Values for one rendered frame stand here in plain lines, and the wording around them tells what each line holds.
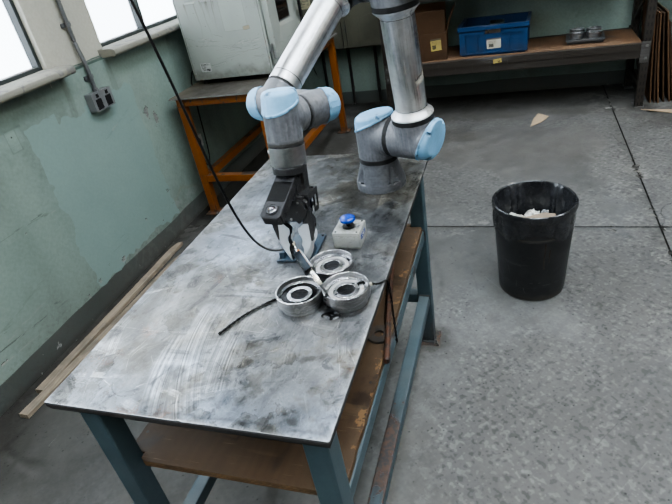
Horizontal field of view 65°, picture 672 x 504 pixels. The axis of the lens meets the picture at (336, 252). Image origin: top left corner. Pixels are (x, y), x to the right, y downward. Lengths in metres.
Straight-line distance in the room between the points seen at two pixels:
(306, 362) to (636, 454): 1.20
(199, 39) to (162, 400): 2.69
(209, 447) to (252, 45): 2.50
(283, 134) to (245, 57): 2.32
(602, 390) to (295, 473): 1.24
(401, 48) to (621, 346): 1.43
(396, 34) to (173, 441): 1.10
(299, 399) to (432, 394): 1.11
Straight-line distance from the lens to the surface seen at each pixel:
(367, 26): 4.88
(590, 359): 2.21
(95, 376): 1.22
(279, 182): 1.11
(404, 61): 1.40
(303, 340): 1.10
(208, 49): 3.47
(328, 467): 1.04
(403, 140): 1.48
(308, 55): 1.30
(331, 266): 1.27
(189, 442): 1.35
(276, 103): 1.07
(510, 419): 1.97
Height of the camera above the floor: 1.50
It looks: 31 degrees down
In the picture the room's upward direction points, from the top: 11 degrees counter-clockwise
